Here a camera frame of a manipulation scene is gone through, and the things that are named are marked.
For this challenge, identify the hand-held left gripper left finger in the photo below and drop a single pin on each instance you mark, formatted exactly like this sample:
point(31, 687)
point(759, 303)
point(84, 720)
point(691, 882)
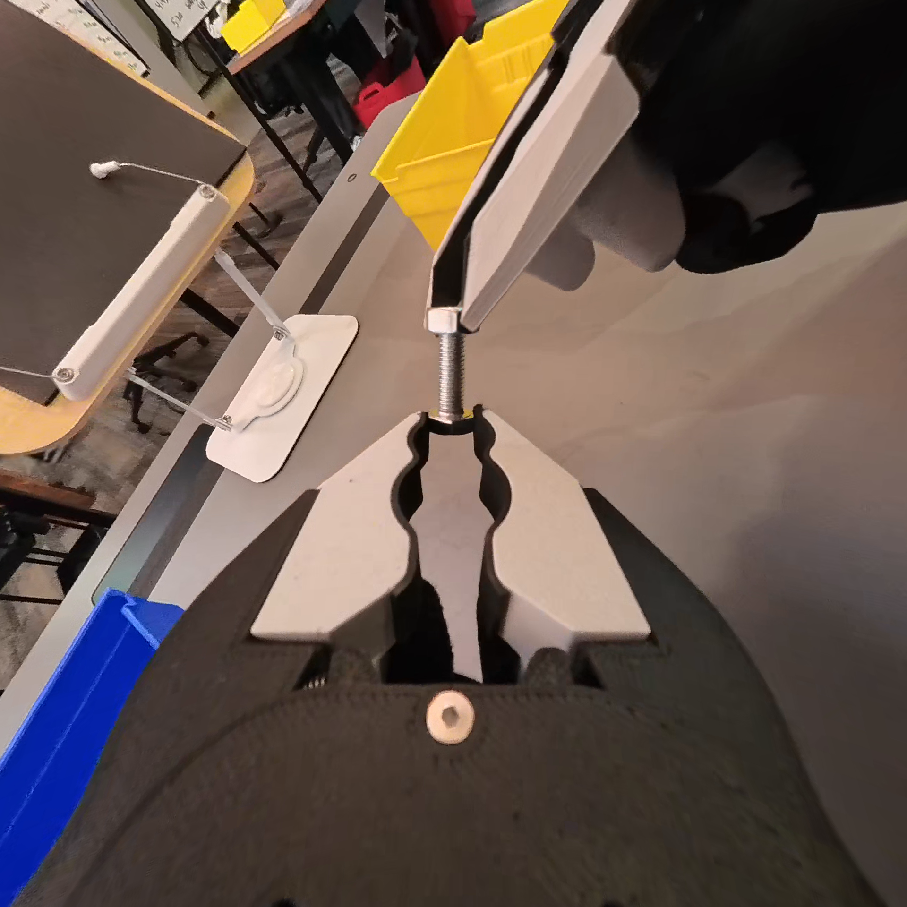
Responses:
point(333, 567)

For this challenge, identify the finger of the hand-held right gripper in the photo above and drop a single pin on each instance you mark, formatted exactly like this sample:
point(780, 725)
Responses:
point(553, 170)
point(482, 184)

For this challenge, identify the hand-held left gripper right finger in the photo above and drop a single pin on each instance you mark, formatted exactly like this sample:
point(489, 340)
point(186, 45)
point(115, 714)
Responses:
point(567, 567)

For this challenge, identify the yellow storage bin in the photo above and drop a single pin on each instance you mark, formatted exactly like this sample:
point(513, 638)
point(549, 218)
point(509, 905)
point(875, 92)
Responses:
point(439, 163)

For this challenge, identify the steel hex bolt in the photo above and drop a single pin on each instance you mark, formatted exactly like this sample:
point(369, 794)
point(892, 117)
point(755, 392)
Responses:
point(448, 368)

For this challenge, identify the blue storage bin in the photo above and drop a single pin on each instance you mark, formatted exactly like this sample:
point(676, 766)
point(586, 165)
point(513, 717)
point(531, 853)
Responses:
point(71, 708)

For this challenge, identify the person's right hand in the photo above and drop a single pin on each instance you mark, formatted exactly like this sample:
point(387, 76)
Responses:
point(744, 106)

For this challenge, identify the red tote basket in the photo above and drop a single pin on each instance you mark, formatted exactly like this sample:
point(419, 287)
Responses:
point(386, 99)

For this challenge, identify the white folding stand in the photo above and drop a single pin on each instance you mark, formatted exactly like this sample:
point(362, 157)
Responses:
point(326, 347)

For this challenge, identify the black chair base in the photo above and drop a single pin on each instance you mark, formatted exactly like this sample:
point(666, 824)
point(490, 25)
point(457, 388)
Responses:
point(163, 361)

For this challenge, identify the small yellow bin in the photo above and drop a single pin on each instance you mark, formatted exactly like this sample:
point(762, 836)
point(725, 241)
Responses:
point(248, 25)

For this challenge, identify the whiteboard with handwriting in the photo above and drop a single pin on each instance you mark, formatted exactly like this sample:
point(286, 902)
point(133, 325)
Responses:
point(177, 14)
point(85, 28)

